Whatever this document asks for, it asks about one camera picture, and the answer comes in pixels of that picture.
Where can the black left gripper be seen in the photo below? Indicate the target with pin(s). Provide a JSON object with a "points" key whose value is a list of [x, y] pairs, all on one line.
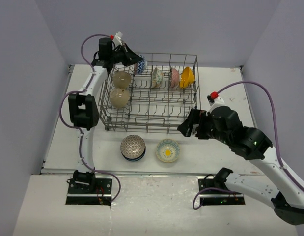
{"points": [[130, 58]]}

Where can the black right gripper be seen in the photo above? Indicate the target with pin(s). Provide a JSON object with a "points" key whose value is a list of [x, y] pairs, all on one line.
{"points": [[196, 116]]}

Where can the blue zigzag pattern bowl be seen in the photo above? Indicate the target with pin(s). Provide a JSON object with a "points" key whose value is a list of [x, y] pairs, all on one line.
{"points": [[141, 65]]}

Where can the yellow teal flower bowl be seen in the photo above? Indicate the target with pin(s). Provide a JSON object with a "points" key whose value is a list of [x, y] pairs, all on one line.
{"points": [[167, 150]]}

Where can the brown lattice pattern bowl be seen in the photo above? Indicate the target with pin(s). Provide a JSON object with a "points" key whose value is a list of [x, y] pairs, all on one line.
{"points": [[132, 146]]}

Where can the blue white floral bowl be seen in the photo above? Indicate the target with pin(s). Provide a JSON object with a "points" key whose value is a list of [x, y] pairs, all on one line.
{"points": [[134, 159]]}

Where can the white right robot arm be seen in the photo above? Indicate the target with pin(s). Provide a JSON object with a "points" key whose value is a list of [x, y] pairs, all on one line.
{"points": [[223, 124]]}

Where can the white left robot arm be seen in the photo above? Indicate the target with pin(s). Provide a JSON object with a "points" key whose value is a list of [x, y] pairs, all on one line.
{"points": [[83, 110]]}

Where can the beige rear bowl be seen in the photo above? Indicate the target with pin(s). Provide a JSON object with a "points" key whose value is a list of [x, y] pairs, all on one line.
{"points": [[121, 79]]}

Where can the beige bowl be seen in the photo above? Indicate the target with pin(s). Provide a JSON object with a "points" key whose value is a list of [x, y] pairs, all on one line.
{"points": [[119, 97], [121, 79]]}

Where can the white green floral bowl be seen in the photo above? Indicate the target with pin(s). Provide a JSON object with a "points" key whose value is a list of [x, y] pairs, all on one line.
{"points": [[157, 77]]}

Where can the beige front bowl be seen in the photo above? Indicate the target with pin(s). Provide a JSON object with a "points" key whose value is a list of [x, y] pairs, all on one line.
{"points": [[119, 97]]}

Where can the pink patterned bowl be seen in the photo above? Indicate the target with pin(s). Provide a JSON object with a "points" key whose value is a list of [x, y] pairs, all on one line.
{"points": [[174, 77]]}

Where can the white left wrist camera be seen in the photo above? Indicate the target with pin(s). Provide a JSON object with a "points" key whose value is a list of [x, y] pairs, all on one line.
{"points": [[117, 39]]}

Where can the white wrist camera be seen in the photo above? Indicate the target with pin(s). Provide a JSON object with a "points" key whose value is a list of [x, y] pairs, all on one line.
{"points": [[117, 39], [215, 101]]}

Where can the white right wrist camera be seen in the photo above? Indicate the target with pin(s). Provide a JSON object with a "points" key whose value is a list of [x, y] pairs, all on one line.
{"points": [[215, 101]]}

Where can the grey wire dish rack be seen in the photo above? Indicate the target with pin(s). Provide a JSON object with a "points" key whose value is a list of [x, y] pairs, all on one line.
{"points": [[149, 109]]}

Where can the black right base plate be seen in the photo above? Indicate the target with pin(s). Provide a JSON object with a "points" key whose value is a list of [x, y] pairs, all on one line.
{"points": [[214, 197]]}

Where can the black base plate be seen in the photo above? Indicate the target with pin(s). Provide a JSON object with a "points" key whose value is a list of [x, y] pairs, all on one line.
{"points": [[214, 197], [97, 194]]}

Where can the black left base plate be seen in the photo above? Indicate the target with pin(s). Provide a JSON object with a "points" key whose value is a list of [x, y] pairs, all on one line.
{"points": [[97, 194]]}

